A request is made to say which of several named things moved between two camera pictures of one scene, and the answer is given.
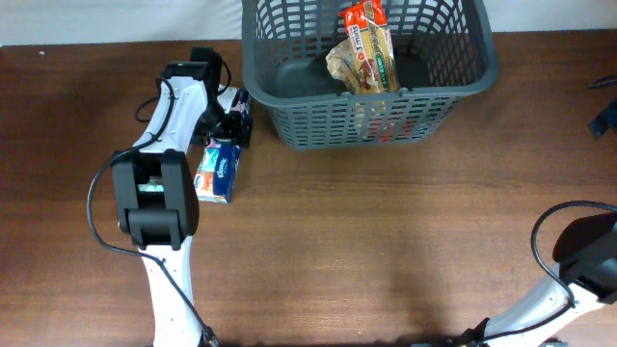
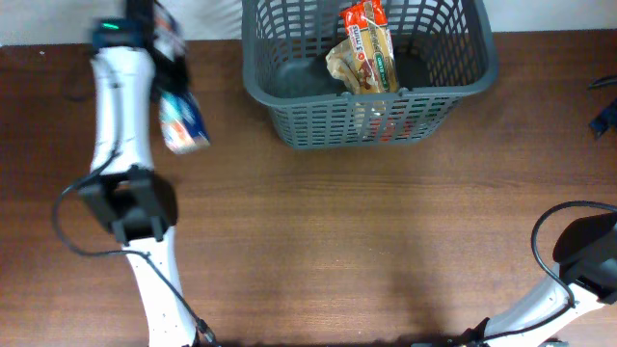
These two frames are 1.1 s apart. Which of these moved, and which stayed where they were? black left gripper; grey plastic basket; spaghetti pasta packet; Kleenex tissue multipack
Moved: black left gripper; Kleenex tissue multipack
Stayed: grey plastic basket; spaghetti pasta packet
